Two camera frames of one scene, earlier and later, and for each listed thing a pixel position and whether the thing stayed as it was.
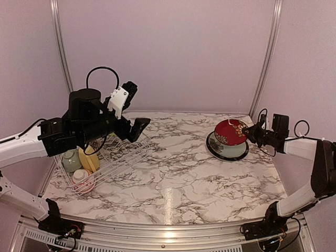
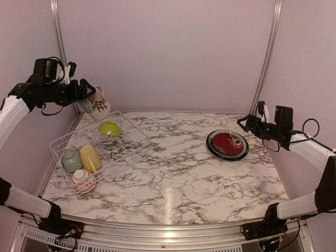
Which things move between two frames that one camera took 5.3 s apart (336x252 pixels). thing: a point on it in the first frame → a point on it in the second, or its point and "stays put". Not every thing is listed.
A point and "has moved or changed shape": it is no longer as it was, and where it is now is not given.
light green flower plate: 227,150 has moved or changed shape
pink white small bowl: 82,181 stays put
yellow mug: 91,162 stays put
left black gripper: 135,130 → 74,95
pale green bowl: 71,160 stays put
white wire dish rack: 83,168 stays put
